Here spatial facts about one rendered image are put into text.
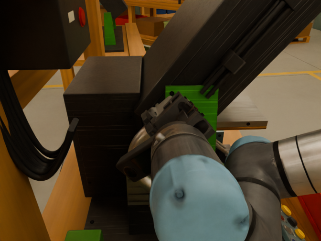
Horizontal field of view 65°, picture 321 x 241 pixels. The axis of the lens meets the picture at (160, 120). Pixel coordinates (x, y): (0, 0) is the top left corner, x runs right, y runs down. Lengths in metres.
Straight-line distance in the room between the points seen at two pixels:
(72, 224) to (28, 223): 0.26
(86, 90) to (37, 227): 0.31
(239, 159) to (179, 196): 0.19
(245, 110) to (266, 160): 0.45
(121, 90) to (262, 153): 0.37
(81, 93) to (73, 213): 0.37
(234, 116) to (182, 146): 0.50
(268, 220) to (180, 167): 0.13
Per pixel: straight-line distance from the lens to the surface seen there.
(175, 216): 0.19
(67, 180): 0.92
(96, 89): 0.63
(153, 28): 3.53
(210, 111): 0.56
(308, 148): 0.34
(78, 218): 0.80
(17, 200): 0.50
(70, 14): 0.45
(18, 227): 0.52
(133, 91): 0.60
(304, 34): 7.15
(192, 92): 0.55
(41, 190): 2.26
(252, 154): 0.36
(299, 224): 1.00
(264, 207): 0.31
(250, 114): 0.77
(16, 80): 0.69
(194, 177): 0.19
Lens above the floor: 1.48
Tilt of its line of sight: 31 degrees down
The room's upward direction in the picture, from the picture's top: straight up
